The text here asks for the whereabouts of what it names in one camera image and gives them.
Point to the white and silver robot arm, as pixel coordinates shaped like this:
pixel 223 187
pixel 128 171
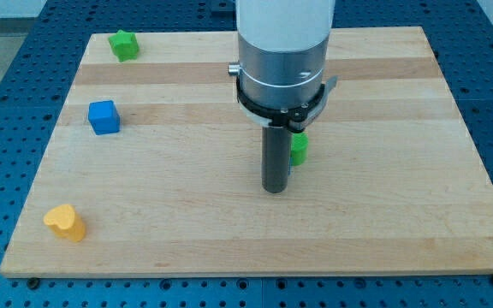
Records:
pixel 282 48

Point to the yellow heart block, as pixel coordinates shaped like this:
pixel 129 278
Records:
pixel 65 222

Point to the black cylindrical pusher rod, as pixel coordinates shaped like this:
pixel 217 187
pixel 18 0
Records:
pixel 276 148

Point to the green cylinder block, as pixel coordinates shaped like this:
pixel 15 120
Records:
pixel 299 147

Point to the wooden board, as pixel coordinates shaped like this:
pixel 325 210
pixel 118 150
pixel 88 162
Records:
pixel 393 183

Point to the blue cube block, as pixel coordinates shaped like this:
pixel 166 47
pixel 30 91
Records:
pixel 104 117

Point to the green star block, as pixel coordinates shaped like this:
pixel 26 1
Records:
pixel 124 45

